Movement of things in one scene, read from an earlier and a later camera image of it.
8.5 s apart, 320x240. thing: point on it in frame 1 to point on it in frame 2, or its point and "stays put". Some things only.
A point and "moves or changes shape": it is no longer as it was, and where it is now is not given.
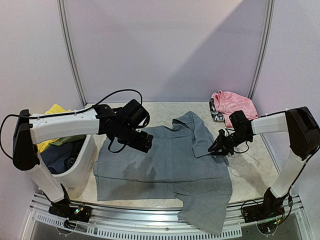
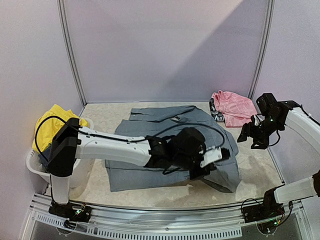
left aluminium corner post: (60, 5) stays put
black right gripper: (225, 143) to (249, 131)
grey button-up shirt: (180, 162) moves or changes shape
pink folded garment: (227, 103) stays put
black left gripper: (143, 144) to (206, 171)
